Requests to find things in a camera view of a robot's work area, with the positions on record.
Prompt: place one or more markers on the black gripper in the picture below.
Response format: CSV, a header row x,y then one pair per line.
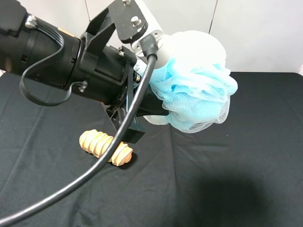
x,y
106,71

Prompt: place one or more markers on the light blue mesh bath loofah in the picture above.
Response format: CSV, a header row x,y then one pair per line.
x,y
194,86

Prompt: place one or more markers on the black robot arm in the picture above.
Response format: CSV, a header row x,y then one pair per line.
x,y
37,50

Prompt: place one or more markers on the twisted golden bread loaf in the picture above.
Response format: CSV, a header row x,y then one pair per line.
x,y
96,142

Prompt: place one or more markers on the black tablecloth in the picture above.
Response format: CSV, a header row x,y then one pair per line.
x,y
245,172

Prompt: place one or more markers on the white wrist camera on bracket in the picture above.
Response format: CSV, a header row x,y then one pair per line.
x,y
133,21

